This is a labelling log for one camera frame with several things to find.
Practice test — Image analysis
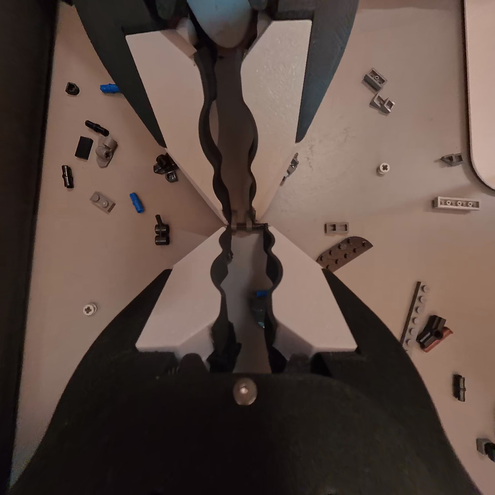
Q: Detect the black and brown lego connector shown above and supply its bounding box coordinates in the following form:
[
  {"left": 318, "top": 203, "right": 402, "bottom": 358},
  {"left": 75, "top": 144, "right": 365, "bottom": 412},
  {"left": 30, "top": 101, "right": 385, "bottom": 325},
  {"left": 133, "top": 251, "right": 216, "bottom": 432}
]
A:
[{"left": 416, "top": 315, "right": 453, "bottom": 352}]

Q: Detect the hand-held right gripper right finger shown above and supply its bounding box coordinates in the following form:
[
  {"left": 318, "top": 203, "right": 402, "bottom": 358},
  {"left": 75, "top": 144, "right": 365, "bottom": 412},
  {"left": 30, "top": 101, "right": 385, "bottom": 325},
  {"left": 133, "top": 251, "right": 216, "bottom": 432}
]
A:
[{"left": 263, "top": 224, "right": 358, "bottom": 373}]

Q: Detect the grey lego piece with hole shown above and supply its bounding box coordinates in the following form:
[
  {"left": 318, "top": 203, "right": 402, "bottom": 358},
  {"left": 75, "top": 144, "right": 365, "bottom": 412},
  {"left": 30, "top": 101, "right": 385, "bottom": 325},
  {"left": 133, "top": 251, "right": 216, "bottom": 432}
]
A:
[{"left": 279, "top": 153, "right": 299, "bottom": 186}]

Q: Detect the dark half-round lego plate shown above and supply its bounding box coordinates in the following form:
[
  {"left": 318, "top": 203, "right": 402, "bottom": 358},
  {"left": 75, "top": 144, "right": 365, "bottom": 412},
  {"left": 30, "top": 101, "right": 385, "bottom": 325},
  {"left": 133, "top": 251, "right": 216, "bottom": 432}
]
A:
[{"left": 316, "top": 236, "right": 374, "bottom": 273}]

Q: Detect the long grey lego plate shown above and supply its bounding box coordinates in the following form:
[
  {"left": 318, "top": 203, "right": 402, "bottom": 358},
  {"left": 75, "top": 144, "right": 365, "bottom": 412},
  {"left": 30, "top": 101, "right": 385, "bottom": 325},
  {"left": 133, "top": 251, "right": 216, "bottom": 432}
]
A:
[{"left": 400, "top": 282, "right": 430, "bottom": 350}]

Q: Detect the black lego connector cluster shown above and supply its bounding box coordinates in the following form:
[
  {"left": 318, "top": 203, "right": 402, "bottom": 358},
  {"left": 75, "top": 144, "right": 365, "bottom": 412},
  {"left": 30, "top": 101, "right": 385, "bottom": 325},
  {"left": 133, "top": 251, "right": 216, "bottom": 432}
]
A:
[{"left": 153, "top": 153, "right": 179, "bottom": 175}]

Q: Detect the white book stand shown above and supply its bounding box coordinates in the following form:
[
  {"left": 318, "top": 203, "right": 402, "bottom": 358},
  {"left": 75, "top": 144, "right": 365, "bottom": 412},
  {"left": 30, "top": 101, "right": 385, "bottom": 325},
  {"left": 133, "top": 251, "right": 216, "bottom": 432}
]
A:
[{"left": 464, "top": 0, "right": 495, "bottom": 190}]

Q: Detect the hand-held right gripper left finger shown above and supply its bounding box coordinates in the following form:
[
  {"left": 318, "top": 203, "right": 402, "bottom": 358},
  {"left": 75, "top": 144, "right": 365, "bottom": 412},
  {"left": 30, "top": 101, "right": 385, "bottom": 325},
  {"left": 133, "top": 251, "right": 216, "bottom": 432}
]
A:
[{"left": 135, "top": 226, "right": 241, "bottom": 373}]

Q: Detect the light grey four-stud lego plate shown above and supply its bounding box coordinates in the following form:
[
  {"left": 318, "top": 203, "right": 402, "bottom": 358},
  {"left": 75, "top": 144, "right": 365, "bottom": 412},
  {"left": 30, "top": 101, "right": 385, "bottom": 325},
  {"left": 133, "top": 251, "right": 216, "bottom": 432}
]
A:
[{"left": 432, "top": 196, "right": 481, "bottom": 210}]

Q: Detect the grey lego bracket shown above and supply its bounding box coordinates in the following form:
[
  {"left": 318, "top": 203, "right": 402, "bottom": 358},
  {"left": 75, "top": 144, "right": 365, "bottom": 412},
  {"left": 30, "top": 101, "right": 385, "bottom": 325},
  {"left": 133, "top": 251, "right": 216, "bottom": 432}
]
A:
[
  {"left": 369, "top": 94, "right": 396, "bottom": 115},
  {"left": 362, "top": 68, "right": 387, "bottom": 92}
]

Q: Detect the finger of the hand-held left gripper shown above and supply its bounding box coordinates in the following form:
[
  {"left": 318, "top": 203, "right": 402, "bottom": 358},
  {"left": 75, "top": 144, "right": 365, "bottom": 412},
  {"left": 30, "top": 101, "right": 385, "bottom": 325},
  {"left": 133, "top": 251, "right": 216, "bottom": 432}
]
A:
[
  {"left": 240, "top": 17, "right": 314, "bottom": 225},
  {"left": 126, "top": 29, "right": 234, "bottom": 225}
]

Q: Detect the curved grey-blue lego slope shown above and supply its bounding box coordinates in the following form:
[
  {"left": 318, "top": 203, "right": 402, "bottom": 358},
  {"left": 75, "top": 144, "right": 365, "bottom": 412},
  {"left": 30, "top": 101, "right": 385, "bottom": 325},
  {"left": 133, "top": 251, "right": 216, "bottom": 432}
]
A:
[{"left": 249, "top": 298, "right": 271, "bottom": 329}]

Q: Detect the dark grey lego connector assembly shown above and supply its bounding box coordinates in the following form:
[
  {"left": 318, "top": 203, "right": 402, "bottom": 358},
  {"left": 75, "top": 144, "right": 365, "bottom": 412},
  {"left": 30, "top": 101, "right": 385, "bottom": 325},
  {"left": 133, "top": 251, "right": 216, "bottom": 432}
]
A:
[{"left": 231, "top": 211, "right": 268, "bottom": 233}]

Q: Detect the light grey lego axle connector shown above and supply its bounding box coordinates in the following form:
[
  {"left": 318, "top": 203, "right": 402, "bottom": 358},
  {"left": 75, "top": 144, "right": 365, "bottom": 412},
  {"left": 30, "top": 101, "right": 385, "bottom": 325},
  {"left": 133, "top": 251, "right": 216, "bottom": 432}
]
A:
[{"left": 95, "top": 136, "right": 118, "bottom": 168}]

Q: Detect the black dotted chair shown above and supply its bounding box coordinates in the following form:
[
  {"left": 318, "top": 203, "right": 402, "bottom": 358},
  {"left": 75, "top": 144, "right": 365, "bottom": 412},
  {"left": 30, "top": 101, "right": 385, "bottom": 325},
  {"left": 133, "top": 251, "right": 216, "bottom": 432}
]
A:
[{"left": 0, "top": 0, "right": 59, "bottom": 495}]

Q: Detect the grey two-stud lego plate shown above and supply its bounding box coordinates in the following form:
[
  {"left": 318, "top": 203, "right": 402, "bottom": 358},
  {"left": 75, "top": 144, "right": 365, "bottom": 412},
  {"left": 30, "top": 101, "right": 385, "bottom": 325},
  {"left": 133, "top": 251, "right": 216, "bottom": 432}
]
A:
[{"left": 90, "top": 191, "right": 116, "bottom": 213}]

